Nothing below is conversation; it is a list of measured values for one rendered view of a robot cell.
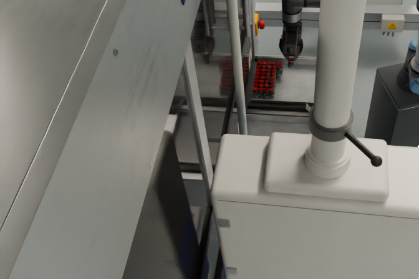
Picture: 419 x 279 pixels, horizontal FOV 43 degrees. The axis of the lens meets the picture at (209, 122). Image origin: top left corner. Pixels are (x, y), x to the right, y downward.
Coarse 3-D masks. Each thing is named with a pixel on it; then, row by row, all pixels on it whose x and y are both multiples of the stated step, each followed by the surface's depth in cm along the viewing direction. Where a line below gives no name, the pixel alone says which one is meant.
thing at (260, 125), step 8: (248, 120) 218; (256, 120) 218; (264, 120) 217; (272, 120) 216; (280, 120) 216; (288, 120) 215; (296, 120) 214; (304, 120) 213; (248, 128) 216; (256, 128) 215; (264, 128) 215; (272, 128) 214; (280, 128) 214; (288, 128) 214; (296, 128) 213; (304, 128) 213
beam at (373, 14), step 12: (264, 12) 317; (276, 12) 315; (312, 12) 311; (372, 12) 305; (384, 12) 304; (396, 12) 302; (408, 12) 301; (276, 24) 322; (300, 24) 319; (312, 24) 318; (372, 24) 310; (408, 24) 306
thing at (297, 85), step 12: (264, 60) 238; (276, 60) 237; (288, 60) 236; (300, 60) 235; (312, 60) 234; (288, 72) 234; (300, 72) 233; (312, 72) 232; (276, 84) 230; (288, 84) 229; (300, 84) 229; (312, 84) 228; (276, 96) 226; (288, 96) 225; (300, 96) 224; (312, 96) 223
